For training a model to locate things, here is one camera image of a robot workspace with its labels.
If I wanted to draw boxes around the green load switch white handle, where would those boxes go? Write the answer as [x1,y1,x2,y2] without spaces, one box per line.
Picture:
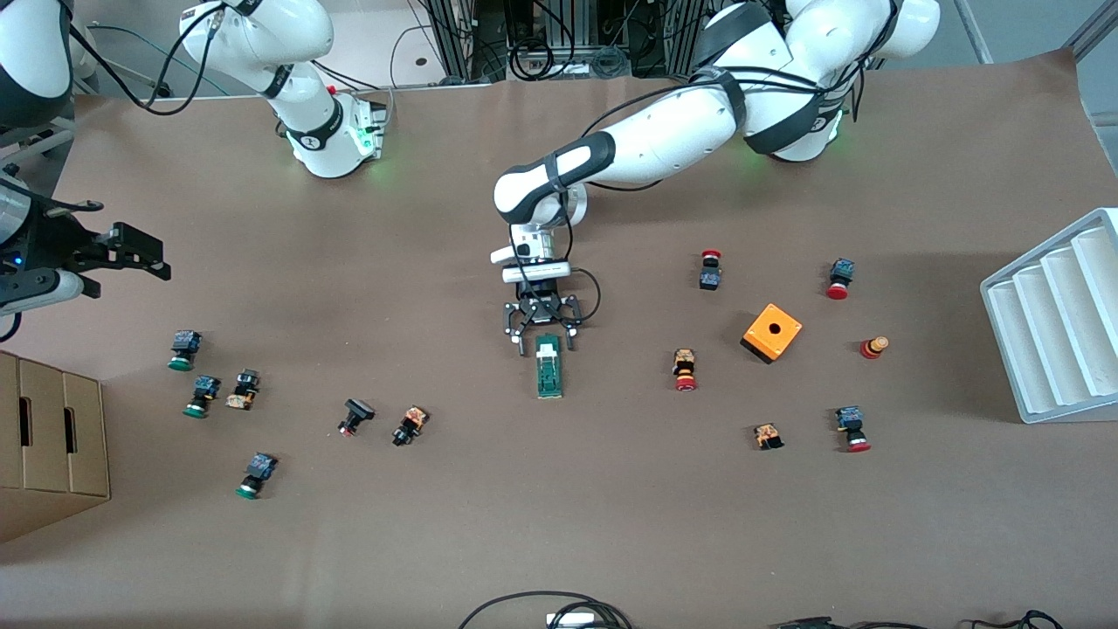
[535,334,562,400]

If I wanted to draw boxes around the green pushbutton blue block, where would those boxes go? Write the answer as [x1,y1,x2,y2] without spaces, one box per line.
[168,329,204,372]
[235,452,279,501]
[183,376,222,419]

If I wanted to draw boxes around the black pushbutton orange block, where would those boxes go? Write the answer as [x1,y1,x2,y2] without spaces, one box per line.
[391,405,430,448]
[225,369,261,411]

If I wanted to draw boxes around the brown cardboard box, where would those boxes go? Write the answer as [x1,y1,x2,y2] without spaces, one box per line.
[0,349,112,544]

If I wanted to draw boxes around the black square head pushbutton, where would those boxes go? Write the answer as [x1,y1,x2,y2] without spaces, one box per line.
[337,398,376,439]

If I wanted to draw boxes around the white stepped tray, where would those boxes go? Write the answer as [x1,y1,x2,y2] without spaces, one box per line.
[980,208,1118,425]

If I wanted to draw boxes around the grey aluminium profile bar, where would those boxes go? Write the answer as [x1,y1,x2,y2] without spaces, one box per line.
[952,0,995,64]
[1067,0,1118,55]

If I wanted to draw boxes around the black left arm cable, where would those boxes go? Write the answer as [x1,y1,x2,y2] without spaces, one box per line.
[511,52,874,331]

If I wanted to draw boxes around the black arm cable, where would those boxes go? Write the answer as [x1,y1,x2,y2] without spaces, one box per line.
[511,52,874,331]
[66,0,230,114]

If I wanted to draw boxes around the grey metal frame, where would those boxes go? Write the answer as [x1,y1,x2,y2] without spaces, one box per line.
[0,87,99,176]

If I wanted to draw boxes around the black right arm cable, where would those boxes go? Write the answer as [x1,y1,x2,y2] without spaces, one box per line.
[66,0,230,114]

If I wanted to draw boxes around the orange button enclosure box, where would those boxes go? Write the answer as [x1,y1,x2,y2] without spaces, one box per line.
[740,302,804,365]

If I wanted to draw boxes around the coiled black cable bundle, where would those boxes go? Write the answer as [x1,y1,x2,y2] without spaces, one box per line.
[509,35,631,82]

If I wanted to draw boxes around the aluminium frame rack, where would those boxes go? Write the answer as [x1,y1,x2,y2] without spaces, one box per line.
[419,0,710,81]

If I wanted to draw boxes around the looped black cable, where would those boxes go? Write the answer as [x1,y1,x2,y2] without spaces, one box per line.
[458,591,632,629]

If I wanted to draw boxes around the thin tangled wires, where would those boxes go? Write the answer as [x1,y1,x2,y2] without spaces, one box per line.
[964,609,1068,629]

